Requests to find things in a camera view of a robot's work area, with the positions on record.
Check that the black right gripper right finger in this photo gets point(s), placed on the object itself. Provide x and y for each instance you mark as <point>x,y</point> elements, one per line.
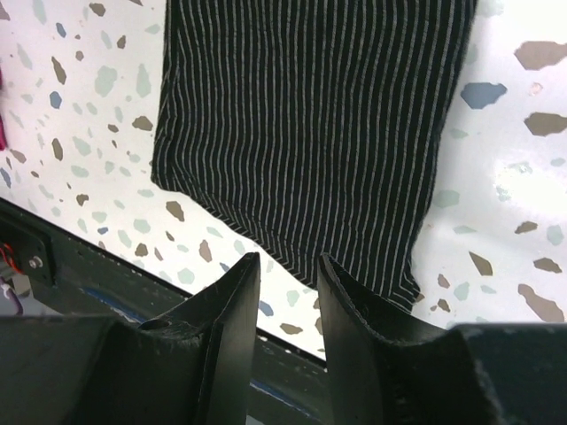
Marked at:
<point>388,367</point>

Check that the black striped underwear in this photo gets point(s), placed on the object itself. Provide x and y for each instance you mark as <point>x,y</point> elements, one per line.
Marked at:
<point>312,127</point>

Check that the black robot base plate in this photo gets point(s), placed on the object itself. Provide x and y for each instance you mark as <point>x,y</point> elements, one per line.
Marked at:
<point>288,386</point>

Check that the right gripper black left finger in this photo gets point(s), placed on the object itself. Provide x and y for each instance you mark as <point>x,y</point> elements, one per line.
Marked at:
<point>189,365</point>

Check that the folded pink cloth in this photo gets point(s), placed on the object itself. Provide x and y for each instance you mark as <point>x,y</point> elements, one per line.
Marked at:
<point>3,138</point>

